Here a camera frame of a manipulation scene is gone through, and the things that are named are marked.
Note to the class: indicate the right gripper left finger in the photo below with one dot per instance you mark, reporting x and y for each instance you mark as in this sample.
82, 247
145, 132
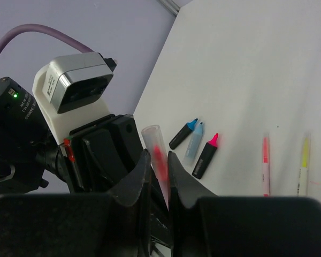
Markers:
114, 223

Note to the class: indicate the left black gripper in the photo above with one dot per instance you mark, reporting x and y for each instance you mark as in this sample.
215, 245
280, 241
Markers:
100, 154

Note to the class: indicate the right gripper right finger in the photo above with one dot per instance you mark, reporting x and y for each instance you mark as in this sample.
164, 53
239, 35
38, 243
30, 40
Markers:
204, 224

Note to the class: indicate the thin red pen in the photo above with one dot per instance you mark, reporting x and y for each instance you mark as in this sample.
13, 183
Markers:
266, 166

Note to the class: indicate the yellow highlighter pen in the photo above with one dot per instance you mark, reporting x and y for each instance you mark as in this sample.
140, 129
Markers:
302, 187

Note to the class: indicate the grey purple marker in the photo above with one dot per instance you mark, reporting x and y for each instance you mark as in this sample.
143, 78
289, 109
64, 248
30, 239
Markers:
160, 163

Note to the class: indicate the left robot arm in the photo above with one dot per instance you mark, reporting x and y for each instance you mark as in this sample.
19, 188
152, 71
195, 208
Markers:
27, 146

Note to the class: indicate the black pink highlighter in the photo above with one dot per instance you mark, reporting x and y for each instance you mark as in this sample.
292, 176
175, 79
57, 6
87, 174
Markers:
206, 157

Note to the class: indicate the light blue highlighter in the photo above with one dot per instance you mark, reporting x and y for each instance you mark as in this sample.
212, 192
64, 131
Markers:
194, 144

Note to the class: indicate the black blue highlighter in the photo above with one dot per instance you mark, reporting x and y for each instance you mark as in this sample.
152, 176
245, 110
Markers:
183, 133

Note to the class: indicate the aluminium frame post left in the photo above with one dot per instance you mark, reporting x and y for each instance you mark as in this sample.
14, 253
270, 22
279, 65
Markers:
170, 5

